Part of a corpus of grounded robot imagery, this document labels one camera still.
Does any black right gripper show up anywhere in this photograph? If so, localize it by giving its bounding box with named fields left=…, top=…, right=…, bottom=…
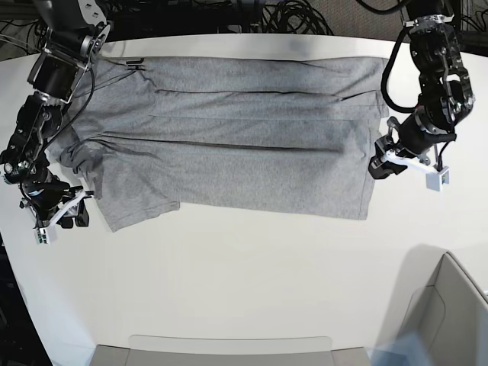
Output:
left=20, top=175, right=90, bottom=229

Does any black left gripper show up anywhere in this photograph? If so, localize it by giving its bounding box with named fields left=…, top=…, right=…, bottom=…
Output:
left=368, top=117, right=438, bottom=179

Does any grey T-shirt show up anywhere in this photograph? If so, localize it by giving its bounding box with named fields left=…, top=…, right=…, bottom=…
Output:
left=49, top=57, right=388, bottom=231

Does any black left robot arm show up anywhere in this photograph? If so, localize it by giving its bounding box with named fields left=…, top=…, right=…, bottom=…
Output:
left=368, top=1, right=475, bottom=180

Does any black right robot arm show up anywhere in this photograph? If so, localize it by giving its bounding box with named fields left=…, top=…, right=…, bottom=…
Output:
left=1, top=1, right=111, bottom=230

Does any grey bin bottom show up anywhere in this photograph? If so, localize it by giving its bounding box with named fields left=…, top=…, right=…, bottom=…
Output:
left=90, top=335, right=371, bottom=365

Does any grey bin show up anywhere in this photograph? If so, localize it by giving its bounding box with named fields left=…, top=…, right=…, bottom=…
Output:
left=398, top=252, right=487, bottom=365
left=90, top=335, right=371, bottom=365

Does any grey bin right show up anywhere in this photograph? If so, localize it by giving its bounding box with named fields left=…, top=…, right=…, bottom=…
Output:
left=398, top=252, right=487, bottom=365

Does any blue cloth in bin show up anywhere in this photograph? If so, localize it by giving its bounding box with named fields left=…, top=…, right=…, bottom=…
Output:
left=370, top=332, right=431, bottom=366

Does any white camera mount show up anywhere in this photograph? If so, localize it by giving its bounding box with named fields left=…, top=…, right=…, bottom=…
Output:
left=383, top=117, right=450, bottom=191
left=34, top=187, right=94, bottom=245

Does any black cable bundle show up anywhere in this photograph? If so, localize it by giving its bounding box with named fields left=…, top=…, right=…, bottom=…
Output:
left=262, top=0, right=335, bottom=36

